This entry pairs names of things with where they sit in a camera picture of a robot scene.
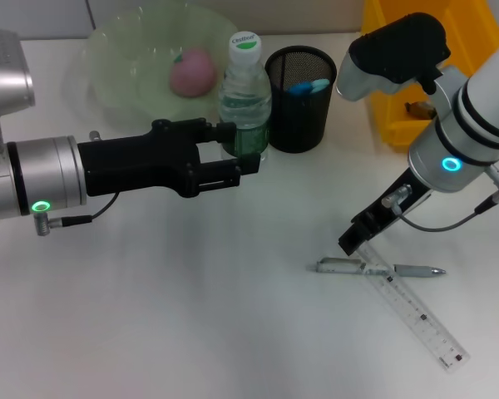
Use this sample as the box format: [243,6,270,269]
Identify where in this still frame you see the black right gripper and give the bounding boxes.
[338,167,433,257]

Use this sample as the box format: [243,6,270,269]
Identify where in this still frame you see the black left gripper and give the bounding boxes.
[77,117,262,199]

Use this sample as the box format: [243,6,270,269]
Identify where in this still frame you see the clear green-label water bottle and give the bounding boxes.
[218,31,273,163]

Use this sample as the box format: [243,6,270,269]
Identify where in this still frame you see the pink toy peach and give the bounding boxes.
[169,47,217,99]

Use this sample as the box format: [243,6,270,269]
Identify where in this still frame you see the blue plastic scissors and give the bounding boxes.
[285,77,330,98]

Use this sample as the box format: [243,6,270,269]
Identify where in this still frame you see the clear plastic ruler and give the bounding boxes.
[352,243,471,372]

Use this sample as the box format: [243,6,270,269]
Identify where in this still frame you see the green plastic wrapper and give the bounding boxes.
[403,101,437,121]

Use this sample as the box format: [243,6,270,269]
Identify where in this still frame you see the grey ballpoint pen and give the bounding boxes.
[306,257,448,278]

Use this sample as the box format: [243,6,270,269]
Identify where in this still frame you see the black mesh pen holder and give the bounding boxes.
[264,45,338,154]

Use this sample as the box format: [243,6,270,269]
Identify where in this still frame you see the translucent green fruit bowl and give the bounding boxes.
[82,4,242,130]

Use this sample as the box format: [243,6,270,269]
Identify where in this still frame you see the yellow plastic bin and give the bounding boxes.
[361,0,499,149]

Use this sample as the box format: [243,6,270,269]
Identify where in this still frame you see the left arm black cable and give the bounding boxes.
[32,193,120,237]

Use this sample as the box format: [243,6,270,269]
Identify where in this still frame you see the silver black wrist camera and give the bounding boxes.
[0,27,37,160]

